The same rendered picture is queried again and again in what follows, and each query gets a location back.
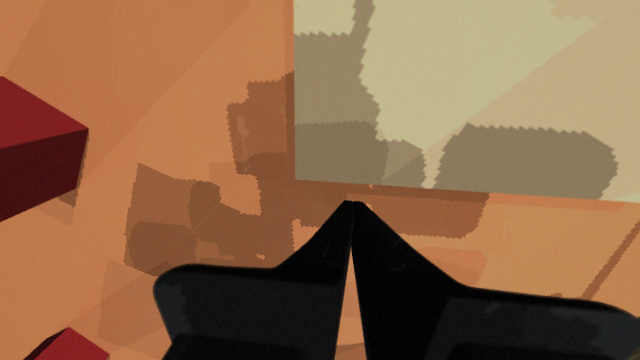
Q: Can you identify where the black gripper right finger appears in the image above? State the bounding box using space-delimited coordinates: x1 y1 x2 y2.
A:
351 201 640 360

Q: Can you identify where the red square block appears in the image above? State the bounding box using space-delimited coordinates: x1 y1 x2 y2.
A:
0 76 89 222
23 327 110 360

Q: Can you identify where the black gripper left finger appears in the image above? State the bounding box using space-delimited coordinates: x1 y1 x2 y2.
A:
153 200 355 360

